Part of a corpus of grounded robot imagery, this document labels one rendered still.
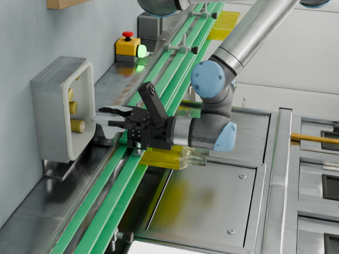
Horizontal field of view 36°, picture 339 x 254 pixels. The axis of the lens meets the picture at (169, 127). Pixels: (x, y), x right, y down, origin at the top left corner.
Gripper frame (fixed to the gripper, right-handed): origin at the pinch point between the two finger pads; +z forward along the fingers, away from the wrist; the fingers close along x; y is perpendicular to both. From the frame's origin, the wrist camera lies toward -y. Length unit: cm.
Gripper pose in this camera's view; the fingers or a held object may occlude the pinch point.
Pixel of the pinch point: (99, 112)
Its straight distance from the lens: 134.2
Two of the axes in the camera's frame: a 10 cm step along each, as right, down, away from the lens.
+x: 2.3, -4.6, 8.6
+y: -0.3, 8.8, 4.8
